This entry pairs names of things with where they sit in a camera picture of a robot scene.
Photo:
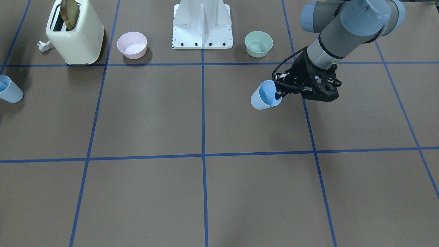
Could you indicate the white power plug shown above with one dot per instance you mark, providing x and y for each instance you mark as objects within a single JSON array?
[{"x": 44, "y": 46}]

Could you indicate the green plastic bowl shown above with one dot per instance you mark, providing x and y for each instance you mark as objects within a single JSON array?
[{"x": 258, "y": 43}]

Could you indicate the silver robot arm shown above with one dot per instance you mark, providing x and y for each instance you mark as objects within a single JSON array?
[{"x": 342, "y": 26}]

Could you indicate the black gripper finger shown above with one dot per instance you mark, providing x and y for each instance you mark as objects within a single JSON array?
[{"x": 279, "y": 95}]

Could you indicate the light blue cup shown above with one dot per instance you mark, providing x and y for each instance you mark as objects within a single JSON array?
[
  {"x": 265, "y": 96},
  {"x": 9, "y": 91}
]

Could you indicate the cream white toaster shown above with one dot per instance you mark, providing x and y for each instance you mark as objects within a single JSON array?
[{"x": 83, "y": 44}]

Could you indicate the brown toast slice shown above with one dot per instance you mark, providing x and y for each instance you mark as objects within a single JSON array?
[{"x": 69, "y": 12}]

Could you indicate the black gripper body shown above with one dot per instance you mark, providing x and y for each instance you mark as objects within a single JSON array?
[{"x": 300, "y": 72}]

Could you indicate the pink plastic bowl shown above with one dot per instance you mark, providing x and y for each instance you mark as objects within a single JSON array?
[{"x": 132, "y": 45}]

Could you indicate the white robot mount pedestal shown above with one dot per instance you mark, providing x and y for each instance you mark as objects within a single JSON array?
[{"x": 202, "y": 24}]

